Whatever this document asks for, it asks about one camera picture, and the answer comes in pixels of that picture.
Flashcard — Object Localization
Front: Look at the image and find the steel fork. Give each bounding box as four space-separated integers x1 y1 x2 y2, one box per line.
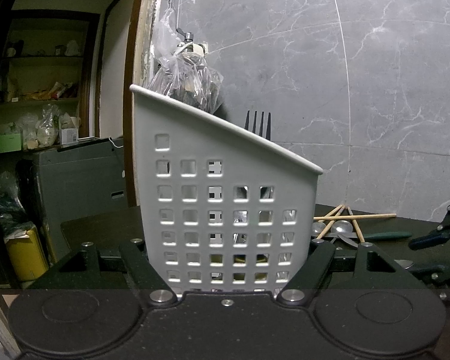
244 111 272 141

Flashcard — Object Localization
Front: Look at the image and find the wooden chopstick purple band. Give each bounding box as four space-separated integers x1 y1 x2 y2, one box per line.
346 206 365 243

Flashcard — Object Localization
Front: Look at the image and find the steel spoon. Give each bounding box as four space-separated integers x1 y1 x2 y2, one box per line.
331 220 353 233
312 222 327 237

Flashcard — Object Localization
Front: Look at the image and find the dark grey cabinet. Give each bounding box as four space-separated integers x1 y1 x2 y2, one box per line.
32 138 128 260

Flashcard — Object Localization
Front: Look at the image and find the green handled knife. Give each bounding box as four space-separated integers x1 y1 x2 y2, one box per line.
324 232 412 242

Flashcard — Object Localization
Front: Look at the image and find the white perforated plastic utensil caddy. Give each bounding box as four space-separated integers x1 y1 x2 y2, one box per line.
130 85 322 295

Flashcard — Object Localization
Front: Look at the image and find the green box on shelf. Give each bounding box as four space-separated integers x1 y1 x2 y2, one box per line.
0 133 23 154

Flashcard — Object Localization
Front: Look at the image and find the clear plastic bag on hook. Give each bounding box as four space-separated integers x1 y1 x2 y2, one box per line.
147 4 224 114

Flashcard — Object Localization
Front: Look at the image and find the yellow container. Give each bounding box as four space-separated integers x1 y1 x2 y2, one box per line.
4 225 49 282

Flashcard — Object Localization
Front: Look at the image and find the wooden chopstick plain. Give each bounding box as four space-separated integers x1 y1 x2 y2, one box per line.
317 205 345 239

